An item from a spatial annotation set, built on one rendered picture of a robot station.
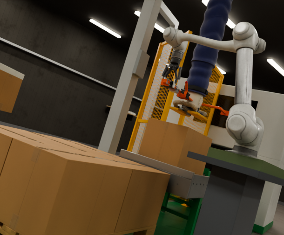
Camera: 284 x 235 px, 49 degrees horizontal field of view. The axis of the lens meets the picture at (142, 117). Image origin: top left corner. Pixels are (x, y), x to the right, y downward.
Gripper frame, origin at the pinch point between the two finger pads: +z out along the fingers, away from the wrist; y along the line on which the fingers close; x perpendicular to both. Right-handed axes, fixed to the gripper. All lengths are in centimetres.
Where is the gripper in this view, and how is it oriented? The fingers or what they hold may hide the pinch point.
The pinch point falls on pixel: (168, 83)
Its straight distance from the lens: 247.7
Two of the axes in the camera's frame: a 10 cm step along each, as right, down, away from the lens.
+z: -2.9, 9.5, -0.8
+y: -8.3, -2.1, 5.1
